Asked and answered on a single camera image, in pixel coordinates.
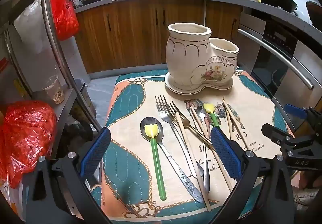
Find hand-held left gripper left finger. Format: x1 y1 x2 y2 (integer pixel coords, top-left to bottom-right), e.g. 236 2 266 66
25 127 114 224

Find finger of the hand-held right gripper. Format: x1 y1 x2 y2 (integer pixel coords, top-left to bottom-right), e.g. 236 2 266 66
284 104 322 137
262 123 312 150

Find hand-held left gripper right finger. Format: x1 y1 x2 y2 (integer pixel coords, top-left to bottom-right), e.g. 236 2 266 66
210 126 296 224

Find slim steel spoon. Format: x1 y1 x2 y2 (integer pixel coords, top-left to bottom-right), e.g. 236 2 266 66
195 106 210 195

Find green tulip fruit pick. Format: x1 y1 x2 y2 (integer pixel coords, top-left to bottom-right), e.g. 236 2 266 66
143 123 167 201
203 103 222 129

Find cream ceramic utensil holder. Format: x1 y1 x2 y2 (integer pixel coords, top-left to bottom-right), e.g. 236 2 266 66
166 22 240 89

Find person's right hand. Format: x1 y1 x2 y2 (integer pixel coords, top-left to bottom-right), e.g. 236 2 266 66
298 171 322 190

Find wooden chopstick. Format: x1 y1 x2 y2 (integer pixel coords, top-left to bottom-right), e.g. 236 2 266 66
190 106 233 192
175 112 212 212
224 103 249 149
222 97 233 140

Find gold fork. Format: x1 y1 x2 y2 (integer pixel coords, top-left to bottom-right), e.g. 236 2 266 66
167 101 215 150

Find steel built-in oven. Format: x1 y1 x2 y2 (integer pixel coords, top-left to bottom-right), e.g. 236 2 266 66
238 13 322 124

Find clear plastic cup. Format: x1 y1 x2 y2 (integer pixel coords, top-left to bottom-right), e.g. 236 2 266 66
41 75 66 104

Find full red plastic bag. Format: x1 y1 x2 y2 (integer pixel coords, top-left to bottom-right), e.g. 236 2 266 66
0 100 58 189

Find steel fork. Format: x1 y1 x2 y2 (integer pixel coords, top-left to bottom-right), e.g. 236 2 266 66
155 94 205 177

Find cream ceramic saucer tray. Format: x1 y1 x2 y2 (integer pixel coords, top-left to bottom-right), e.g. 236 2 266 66
164 72 234 95

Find wooden kitchen cabinets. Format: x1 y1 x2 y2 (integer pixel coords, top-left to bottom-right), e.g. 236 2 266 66
75 0 243 80

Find white plastic bag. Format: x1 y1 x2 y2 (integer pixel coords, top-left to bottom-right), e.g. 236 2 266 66
14 0 54 59

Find hanging red plastic bag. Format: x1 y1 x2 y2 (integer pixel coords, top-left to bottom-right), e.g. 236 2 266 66
49 0 80 41

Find metal storage rack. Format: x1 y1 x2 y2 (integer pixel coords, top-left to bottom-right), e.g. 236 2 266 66
0 0 106 139

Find patterned handle steel spoon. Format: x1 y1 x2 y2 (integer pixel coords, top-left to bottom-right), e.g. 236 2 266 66
140 116 205 204

